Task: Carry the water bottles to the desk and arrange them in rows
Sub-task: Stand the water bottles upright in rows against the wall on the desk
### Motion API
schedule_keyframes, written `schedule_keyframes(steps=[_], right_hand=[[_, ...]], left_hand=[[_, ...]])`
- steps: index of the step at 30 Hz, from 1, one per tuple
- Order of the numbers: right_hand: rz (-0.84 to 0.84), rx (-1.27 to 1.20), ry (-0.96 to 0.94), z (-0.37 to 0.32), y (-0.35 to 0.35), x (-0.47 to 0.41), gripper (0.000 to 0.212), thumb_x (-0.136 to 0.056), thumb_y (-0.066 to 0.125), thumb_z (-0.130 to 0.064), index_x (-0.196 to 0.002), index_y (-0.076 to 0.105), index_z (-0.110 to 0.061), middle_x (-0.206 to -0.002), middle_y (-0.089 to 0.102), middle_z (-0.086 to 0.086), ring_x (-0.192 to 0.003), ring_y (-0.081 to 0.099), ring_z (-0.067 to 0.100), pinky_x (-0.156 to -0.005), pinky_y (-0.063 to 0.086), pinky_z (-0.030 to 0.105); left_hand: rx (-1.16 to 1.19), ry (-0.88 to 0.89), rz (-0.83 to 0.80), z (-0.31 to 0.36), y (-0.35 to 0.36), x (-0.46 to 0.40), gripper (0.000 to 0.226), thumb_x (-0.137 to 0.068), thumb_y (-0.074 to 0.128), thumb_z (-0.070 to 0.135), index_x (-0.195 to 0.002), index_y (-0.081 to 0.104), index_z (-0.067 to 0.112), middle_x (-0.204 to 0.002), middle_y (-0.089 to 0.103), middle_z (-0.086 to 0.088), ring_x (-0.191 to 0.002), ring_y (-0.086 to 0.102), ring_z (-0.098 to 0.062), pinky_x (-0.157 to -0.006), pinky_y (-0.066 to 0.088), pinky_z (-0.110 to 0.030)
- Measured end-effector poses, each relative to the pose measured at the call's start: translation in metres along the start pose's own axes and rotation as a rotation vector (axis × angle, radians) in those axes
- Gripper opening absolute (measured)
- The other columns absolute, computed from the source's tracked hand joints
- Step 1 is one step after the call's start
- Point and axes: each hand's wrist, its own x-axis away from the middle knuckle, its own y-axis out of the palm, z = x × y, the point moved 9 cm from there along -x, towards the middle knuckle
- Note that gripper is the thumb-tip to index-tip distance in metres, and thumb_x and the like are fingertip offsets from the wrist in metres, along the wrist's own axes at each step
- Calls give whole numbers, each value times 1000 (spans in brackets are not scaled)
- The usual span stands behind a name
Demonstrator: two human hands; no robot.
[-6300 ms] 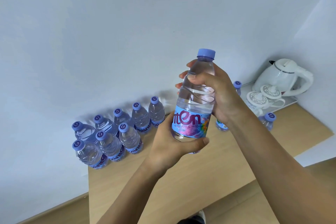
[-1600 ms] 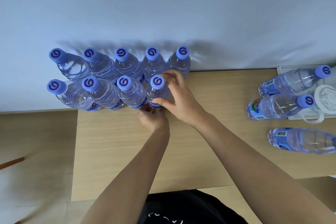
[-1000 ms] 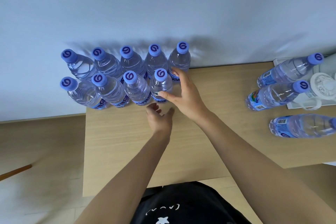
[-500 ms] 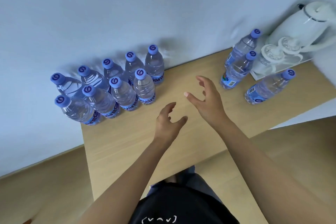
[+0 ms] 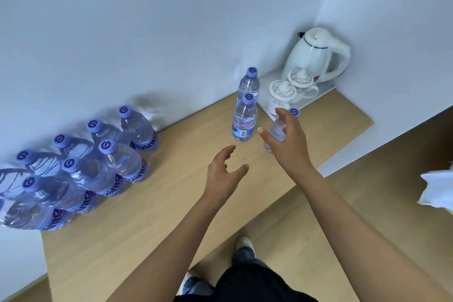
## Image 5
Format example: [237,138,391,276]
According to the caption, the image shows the person's left hand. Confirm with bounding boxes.
[203,145,250,204]

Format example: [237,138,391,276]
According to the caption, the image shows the person's right hand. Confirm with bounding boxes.
[257,107,316,175]

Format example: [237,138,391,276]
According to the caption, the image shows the small clear water bottle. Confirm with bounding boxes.
[265,107,301,154]
[232,92,258,142]
[237,67,260,101]

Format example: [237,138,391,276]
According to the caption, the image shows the person's right forearm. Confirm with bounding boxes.
[283,164,453,302]

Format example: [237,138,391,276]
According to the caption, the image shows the person's left forearm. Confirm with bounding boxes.
[105,194,231,302]

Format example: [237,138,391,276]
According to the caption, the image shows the white lidded ceramic cup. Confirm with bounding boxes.
[267,80,298,117]
[287,67,319,103]

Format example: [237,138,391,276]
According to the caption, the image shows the white plastic tray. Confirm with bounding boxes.
[256,66,337,119]

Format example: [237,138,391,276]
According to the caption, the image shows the person's right white shoe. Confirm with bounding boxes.
[235,237,256,256]

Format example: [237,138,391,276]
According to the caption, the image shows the person's blue jeans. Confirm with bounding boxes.
[183,247,270,296]

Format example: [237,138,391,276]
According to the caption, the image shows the white electric kettle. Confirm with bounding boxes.
[281,27,352,83]

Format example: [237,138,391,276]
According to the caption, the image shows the person's black shirt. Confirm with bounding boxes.
[173,262,320,302]

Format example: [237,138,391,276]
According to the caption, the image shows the group of large water bottles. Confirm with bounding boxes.
[0,105,160,231]

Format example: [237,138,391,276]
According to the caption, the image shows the white cloth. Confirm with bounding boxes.
[417,162,453,212]

